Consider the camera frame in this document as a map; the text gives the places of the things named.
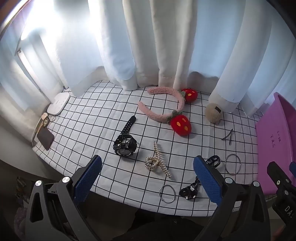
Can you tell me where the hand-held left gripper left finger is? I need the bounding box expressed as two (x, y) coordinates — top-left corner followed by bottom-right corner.
(25, 155), (103, 241)

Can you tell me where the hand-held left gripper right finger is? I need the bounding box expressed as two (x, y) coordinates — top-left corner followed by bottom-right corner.
(193, 155), (270, 241)

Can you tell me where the purple plastic box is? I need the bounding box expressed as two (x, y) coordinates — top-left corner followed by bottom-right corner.
(255, 92), (296, 196)

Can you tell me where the silver bangle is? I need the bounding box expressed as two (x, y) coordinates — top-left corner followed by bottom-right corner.
(159, 184), (176, 204)
(224, 153), (242, 175)

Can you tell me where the black bow hair clip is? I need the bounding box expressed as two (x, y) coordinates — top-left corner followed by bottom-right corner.
(179, 176), (200, 202)

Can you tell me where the dark metal hair pin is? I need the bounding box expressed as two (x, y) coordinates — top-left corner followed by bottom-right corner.
(221, 129), (234, 146)

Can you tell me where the pearl hair claw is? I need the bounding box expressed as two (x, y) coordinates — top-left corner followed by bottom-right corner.
(145, 140), (172, 178)

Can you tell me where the white black checked tablecloth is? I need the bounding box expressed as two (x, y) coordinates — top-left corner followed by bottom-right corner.
(32, 80), (273, 217)

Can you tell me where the beige plush pouch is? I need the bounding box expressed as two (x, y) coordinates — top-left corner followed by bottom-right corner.
(205, 103), (224, 124)

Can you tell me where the black wrist watch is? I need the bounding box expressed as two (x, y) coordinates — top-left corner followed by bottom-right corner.
(113, 115), (137, 157)

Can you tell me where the white flat device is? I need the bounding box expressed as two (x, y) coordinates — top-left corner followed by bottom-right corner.
(47, 92), (71, 116)

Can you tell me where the pink strawberry plush headband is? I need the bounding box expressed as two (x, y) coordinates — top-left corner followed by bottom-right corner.
(138, 87), (198, 135)

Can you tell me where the thick white curtain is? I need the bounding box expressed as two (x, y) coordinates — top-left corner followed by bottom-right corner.
(53, 0), (199, 96)
(208, 0), (278, 114)

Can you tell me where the sheer white curtain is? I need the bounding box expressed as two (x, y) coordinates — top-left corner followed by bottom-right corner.
(0, 0), (296, 116)

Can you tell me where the small beige strap watch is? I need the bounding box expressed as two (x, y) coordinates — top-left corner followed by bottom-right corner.
(38, 112), (50, 128)

